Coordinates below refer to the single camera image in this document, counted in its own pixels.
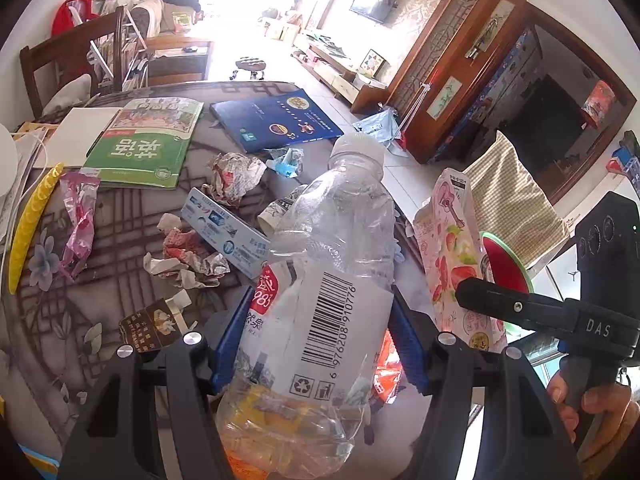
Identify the pink plastic wrapper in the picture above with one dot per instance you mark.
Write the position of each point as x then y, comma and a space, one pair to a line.
80, 220

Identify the light blue plastic bag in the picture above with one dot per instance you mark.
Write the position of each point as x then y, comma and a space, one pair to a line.
377, 127

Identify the red basin with green rim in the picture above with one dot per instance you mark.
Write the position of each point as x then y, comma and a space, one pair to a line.
505, 265

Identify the green textbook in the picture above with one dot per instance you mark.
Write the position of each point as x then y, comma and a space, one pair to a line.
145, 150

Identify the round rolling stool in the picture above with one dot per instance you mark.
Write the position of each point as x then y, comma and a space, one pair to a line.
250, 64

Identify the white crumpled tissue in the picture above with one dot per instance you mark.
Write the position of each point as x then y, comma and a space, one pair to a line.
168, 221

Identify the red patterned paper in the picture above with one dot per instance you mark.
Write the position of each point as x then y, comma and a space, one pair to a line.
187, 260

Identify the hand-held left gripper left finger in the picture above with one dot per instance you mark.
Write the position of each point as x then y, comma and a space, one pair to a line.
232, 342

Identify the low television stand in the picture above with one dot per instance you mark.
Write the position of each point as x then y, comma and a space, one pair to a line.
335, 72

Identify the blue printed packet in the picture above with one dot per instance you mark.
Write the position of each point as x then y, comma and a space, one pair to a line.
40, 462

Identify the orange plastic bag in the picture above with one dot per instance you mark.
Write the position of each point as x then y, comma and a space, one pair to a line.
387, 375

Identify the blue crumpled wrapper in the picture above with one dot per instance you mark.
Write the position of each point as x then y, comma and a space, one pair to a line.
286, 162

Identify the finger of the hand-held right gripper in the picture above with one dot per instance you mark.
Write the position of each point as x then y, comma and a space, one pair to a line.
510, 305

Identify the person's right hand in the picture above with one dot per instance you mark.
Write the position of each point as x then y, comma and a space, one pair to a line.
610, 420

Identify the clear plastic bottle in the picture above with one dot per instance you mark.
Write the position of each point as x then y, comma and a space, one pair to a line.
330, 220

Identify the white paper sheet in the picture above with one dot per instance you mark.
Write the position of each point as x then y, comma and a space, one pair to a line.
80, 135

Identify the wall television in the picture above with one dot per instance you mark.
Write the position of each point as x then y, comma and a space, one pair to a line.
371, 6

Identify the wooden sofa with cushions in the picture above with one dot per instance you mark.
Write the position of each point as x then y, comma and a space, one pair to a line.
170, 55

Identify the brown cigarette box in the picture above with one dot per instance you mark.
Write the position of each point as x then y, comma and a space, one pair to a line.
150, 325

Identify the red and silver crumpled wrapper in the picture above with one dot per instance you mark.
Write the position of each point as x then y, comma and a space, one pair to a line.
235, 177

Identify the pink printed drink carton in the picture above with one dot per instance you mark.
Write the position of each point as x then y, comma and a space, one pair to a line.
450, 240

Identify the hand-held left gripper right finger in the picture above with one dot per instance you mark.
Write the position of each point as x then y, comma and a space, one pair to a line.
406, 342

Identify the white paper cup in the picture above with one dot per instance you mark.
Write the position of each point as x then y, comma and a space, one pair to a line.
277, 210

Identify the red bag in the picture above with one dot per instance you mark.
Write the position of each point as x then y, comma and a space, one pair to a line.
67, 12

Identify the blue and white toothpaste box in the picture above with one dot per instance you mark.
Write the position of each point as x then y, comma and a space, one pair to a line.
225, 230

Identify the metal folding rack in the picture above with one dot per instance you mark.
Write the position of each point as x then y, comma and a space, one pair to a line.
127, 50

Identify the dark wooden chair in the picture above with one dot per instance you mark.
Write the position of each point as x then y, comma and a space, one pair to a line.
70, 45

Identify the wooden partition cabinet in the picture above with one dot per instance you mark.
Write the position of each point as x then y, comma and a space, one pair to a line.
450, 60

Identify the yellow curved plastic strip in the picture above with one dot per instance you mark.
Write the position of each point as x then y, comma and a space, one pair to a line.
30, 220

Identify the chair with checked cloth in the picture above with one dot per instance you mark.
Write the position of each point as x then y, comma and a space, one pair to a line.
515, 200

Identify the blue book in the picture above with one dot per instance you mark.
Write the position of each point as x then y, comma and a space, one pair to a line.
275, 115

